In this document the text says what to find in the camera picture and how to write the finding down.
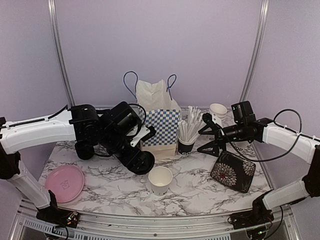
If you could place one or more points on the white paper cup GOOD print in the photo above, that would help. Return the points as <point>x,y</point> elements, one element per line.
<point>240,146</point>

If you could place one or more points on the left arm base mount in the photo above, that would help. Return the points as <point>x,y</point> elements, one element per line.
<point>54,214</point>

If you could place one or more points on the left aluminium frame post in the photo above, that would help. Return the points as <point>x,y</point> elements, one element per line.
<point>59,51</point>

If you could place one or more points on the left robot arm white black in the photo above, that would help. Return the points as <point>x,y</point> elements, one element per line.
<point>78,123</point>

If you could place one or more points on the black floral square dish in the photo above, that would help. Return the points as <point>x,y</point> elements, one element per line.
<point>233,172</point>

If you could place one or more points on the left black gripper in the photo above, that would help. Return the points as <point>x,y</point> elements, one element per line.
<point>132,160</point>

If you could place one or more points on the stack of white paper cups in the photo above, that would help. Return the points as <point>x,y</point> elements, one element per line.
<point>218,112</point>

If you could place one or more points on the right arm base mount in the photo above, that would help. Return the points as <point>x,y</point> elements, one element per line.
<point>258,215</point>

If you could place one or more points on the pink plastic plate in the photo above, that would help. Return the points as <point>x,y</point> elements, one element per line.
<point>65,182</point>

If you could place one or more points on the stack of black cup lids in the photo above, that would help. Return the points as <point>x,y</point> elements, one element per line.
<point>84,151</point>

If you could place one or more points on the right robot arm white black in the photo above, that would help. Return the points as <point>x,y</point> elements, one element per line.
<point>296,143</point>

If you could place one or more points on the aluminium front rail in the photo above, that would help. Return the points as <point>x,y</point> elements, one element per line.
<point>99,226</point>

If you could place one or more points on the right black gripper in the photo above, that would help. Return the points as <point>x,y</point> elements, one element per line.
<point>214,145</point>

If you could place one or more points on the white wrapped straws bundle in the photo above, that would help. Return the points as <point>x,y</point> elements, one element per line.
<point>188,127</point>

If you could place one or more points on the black cup holding straws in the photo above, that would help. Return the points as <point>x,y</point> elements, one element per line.
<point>184,147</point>

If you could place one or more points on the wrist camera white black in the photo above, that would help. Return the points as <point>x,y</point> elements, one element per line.
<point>145,133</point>
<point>211,119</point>

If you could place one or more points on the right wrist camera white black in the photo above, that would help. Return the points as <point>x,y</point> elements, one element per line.
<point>211,119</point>

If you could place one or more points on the aluminium frame post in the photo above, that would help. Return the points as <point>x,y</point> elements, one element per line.
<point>257,46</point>
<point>59,51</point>

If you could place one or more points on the blue checkered paper bag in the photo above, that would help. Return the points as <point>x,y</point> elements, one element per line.
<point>162,112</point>

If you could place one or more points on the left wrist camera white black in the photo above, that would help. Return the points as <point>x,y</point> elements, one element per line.
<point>145,133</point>

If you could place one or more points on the right aluminium frame post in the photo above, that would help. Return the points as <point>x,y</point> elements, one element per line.
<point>257,46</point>

